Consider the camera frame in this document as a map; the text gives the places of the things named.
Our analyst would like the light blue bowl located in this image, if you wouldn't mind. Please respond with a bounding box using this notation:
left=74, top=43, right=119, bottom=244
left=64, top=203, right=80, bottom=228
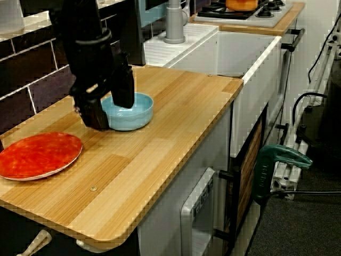
left=101, top=92, right=155, bottom=131

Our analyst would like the thin black cable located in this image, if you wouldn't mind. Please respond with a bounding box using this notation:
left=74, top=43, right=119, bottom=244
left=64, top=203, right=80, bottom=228
left=308, top=0, right=341, bottom=83

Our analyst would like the wooden stove countertop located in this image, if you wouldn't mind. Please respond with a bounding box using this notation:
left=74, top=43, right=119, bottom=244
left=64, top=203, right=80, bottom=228
left=189, top=2, right=306, bottom=37

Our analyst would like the grey toy faucet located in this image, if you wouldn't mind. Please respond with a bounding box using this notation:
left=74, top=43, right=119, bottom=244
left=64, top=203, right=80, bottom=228
left=163, top=0, right=189, bottom=44

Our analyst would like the white drawer handle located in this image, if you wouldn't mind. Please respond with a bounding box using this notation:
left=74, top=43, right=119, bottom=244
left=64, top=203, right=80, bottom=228
left=76, top=238, right=107, bottom=253

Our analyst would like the red plate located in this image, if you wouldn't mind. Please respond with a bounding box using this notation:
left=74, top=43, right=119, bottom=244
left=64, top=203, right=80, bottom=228
left=0, top=131, right=83, bottom=181

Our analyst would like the white sink unit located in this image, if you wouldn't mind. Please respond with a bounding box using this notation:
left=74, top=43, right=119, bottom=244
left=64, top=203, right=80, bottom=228
left=143, top=22, right=282, bottom=158

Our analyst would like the green clamp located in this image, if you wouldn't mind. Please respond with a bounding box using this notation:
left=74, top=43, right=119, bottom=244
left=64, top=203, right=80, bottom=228
left=252, top=145, right=313, bottom=205

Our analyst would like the black metal cabinet frame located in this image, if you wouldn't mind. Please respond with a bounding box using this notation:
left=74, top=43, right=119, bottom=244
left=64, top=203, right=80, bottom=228
left=214, top=102, right=269, bottom=256

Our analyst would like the white dishwasher door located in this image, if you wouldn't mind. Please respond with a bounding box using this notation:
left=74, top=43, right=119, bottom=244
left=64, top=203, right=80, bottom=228
left=180, top=167, right=215, bottom=256

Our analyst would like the grey oven bar handle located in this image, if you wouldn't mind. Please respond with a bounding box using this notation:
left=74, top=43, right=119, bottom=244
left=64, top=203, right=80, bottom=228
left=281, top=28, right=306, bottom=53

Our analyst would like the white container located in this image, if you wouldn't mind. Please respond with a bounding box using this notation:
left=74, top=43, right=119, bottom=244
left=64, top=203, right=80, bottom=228
left=0, top=0, right=25, bottom=31

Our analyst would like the white oven door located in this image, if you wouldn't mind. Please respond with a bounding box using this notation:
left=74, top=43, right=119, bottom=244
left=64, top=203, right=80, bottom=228
left=267, top=49, right=293, bottom=129

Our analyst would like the wooden slat crate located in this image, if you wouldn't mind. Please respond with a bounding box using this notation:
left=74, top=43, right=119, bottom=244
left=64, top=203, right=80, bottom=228
left=236, top=118, right=263, bottom=229

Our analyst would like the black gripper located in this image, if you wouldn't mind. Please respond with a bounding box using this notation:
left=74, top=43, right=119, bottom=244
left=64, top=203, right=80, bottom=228
left=66, top=31, right=135, bottom=131

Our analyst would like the thick black curved cable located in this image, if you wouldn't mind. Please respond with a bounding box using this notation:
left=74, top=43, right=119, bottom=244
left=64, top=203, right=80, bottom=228
left=292, top=92, right=328, bottom=127

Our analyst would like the silver aluminium frame rail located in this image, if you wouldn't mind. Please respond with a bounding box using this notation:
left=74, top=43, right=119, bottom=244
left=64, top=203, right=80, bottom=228
left=269, top=31, right=341, bottom=201

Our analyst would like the dark grey cabinet panel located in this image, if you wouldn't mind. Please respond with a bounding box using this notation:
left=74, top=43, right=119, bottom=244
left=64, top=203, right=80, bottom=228
left=117, top=0, right=146, bottom=66

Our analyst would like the cream shelf ledge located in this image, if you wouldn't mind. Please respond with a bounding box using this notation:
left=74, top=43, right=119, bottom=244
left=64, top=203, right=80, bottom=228
left=0, top=0, right=126, bottom=42

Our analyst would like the cream drawer handle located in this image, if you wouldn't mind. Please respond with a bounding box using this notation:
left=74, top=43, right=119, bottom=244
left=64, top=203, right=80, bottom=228
left=17, top=229, right=52, bottom=256

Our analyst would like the grey stove top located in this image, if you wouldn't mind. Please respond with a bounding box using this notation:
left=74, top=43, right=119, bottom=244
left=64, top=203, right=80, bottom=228
left=193, top=0, right=294, bottom=28

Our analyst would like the orange pot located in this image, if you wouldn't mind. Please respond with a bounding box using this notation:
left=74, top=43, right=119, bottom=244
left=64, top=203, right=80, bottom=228
left=225, top=0, right=259, bottom=12

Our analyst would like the black burner grate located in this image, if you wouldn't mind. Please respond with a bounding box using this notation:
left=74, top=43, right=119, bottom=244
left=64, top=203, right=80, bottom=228
left=197, top=0, right=270, bottom=20

